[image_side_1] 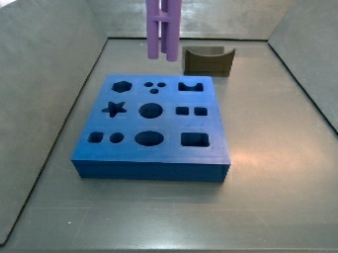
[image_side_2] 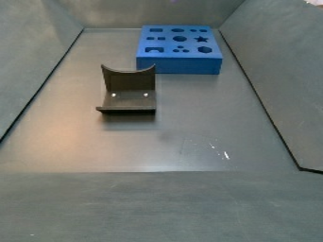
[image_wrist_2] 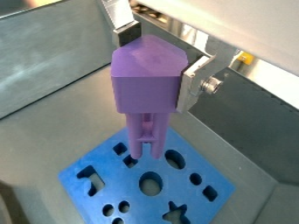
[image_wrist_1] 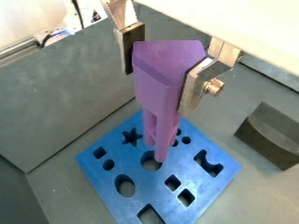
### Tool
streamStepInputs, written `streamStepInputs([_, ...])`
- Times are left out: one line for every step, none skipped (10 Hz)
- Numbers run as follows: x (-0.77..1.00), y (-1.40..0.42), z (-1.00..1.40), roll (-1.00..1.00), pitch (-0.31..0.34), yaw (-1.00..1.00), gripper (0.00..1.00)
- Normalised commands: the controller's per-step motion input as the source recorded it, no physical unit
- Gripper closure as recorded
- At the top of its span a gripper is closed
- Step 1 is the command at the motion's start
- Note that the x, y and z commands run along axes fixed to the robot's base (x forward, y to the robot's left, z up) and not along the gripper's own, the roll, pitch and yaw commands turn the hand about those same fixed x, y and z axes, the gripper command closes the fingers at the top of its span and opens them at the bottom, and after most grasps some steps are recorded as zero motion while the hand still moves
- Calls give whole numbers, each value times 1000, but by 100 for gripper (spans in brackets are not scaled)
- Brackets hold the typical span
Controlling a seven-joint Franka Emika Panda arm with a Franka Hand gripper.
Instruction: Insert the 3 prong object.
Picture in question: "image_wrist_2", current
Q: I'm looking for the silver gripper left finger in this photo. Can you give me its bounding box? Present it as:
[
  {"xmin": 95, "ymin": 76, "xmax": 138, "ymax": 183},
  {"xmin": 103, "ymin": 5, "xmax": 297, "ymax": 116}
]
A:
[{"xmin": 101, "ymin": 0, "xmax": 142, "ymax": 47}]

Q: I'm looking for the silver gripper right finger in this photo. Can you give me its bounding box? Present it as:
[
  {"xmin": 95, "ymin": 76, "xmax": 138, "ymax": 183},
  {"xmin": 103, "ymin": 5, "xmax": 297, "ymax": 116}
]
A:
[{"xmin": 177, "ymin": 37, "xmax": 238, "ymax": 113}]

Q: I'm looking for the blue shape sorter board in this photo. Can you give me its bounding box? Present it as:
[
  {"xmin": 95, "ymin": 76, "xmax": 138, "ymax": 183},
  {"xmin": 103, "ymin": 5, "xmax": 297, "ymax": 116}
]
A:
[{"xmin": 59, "ymin": 129, "xmax": 235, "ymax": 224}]

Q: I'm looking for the yellow object behind wall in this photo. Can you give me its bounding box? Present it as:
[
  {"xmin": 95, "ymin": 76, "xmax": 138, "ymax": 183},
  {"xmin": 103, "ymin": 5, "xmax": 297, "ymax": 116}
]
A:
[{"xmin": 238, "ymin": 52, "xmax": 255, "ymax": 65}]

